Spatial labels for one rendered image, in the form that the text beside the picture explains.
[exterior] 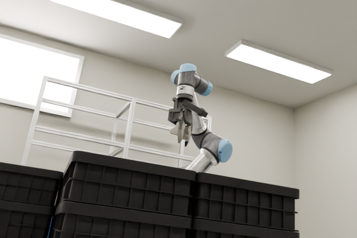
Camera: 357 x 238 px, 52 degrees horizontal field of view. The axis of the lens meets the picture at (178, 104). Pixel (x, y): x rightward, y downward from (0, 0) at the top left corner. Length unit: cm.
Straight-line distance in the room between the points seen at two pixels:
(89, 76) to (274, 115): 267
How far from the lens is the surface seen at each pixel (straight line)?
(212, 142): 189
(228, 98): 511
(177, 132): 152
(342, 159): 489
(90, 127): 432
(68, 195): 88
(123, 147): 345
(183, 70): 162
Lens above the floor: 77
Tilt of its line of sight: 20 degrees up
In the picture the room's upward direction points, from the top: 7 degrees clockwise
